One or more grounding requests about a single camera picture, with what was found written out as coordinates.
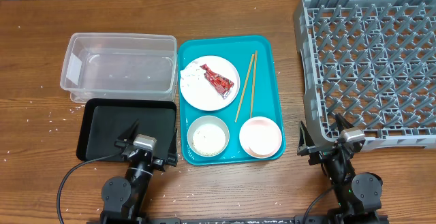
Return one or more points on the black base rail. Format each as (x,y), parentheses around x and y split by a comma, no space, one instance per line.
(231,220)

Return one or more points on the large white plate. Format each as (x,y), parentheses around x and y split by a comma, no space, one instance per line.
(202,95)

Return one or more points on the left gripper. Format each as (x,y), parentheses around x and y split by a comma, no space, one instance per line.
(161,164)

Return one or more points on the red snack wrapper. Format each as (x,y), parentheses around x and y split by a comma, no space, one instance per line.
(220,83)

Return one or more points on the teal serving tray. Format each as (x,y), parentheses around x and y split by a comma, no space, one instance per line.
(238,51)

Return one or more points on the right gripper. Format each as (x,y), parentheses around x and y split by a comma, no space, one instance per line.
(305,146)

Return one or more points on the white tissue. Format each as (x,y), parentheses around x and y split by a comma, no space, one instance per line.
(191,74)

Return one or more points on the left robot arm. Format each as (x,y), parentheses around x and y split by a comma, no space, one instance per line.
(123,196)

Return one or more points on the black plastic tray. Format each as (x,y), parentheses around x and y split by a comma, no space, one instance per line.
(105,120)

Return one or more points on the small pink plate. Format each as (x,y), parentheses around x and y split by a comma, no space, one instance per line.
(260,137)

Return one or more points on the grey dishwasher rack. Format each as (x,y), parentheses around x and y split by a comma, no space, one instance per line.
(372,62)

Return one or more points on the wooden chopstick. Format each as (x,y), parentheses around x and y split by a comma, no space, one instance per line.
(253,83)
(244,87)

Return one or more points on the clear plastic bin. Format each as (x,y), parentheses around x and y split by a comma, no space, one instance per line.
(120,66)

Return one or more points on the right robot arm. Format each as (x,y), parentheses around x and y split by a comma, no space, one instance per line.
(358,195)

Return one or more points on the pile of rice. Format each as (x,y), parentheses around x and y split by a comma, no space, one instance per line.
(208,140)

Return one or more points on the grey bowl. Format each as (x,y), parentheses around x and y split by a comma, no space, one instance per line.
(207,120)

